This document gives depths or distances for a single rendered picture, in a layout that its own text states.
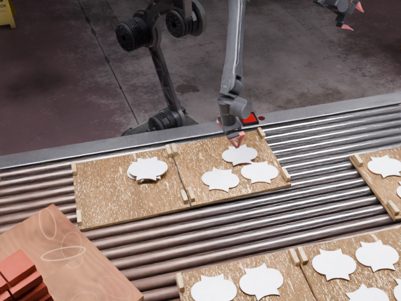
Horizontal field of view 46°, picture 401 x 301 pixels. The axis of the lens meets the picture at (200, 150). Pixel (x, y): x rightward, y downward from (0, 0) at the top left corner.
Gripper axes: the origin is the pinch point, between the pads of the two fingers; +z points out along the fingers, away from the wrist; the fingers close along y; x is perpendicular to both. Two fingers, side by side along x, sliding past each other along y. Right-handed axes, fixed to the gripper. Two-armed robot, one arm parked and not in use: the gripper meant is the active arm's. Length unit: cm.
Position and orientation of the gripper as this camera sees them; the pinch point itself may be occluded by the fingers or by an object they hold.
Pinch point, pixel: (233, 139)
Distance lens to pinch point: 188.7
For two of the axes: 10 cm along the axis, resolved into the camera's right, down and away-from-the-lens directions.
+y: -3.1, -5.7, 7.6
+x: -9.3, 3.4, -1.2
